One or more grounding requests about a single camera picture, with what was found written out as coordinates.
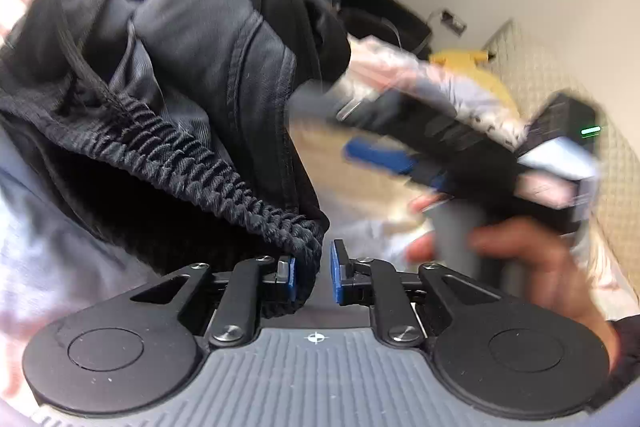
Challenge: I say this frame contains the black armchair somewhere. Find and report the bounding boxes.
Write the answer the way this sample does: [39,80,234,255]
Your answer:
[338,0,433,61]

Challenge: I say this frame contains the pastel pink bed sheet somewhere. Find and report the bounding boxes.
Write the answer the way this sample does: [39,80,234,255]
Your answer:
[1,37,526,412]

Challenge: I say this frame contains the person right hand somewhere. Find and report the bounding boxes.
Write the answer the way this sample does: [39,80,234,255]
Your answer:
[406,194,622,377]

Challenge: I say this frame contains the wall power socket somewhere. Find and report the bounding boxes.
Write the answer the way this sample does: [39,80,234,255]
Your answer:
[440,10,468,37]

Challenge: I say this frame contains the black trousers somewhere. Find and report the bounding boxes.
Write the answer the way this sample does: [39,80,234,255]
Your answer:
[1,0,350,317]

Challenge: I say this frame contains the yellow plush toy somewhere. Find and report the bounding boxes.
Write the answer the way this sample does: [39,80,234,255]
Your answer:
[428,50,520,116]

